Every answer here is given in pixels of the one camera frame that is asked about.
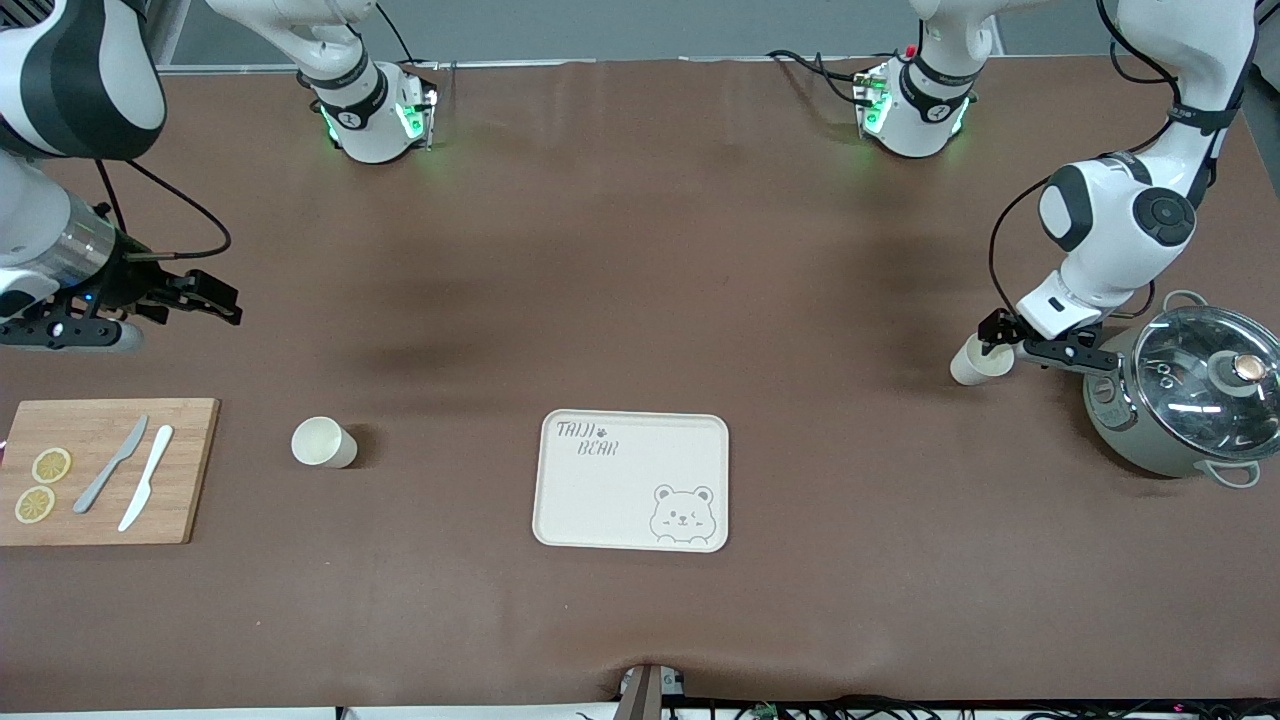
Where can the white plastic cup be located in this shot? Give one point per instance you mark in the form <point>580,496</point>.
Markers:
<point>968,368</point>

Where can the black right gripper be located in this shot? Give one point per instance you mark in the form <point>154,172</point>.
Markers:
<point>135,283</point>

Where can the cream tray with bear print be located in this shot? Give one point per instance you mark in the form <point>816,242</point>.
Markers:
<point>620,500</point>

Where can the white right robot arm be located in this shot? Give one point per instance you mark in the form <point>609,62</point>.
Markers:
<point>365,135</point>

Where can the white paper cup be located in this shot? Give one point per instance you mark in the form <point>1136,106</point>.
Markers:
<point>322,443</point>

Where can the grey metal clamp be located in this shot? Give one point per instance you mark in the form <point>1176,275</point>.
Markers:
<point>645,695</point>

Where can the grey electric cooking pot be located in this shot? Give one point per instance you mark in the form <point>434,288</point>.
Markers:
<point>1130,435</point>

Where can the white plastic knife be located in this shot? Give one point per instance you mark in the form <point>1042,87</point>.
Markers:
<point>146,480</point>

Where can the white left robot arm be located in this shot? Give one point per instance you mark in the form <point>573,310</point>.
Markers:
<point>1110,210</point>

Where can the bamboo cutting board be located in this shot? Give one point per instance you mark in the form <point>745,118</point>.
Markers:
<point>100,520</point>

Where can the brown table mat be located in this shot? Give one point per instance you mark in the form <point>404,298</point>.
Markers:
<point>640,300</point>

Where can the aluminium frame profile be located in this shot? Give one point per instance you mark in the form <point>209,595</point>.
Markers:
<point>170,30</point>

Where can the lemon slice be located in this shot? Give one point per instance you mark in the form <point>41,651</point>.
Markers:
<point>35,504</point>
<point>51,465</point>

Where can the grey plastic knife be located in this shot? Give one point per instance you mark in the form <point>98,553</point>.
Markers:
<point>105,475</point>

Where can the glass pot lid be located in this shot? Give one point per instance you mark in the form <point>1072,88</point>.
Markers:
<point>1180,390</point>

